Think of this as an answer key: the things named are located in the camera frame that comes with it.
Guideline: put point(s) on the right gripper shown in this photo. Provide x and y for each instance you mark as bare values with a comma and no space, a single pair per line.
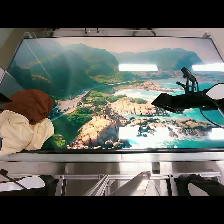
180,101

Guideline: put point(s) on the cream garment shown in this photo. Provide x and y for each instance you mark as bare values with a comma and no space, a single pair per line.
20,131

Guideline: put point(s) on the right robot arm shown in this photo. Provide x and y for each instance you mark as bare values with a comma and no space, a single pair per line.
213,186

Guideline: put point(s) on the brown garment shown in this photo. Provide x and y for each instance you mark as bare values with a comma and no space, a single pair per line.
31,104

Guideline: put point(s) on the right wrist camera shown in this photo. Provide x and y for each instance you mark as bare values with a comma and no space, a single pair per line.
190,80

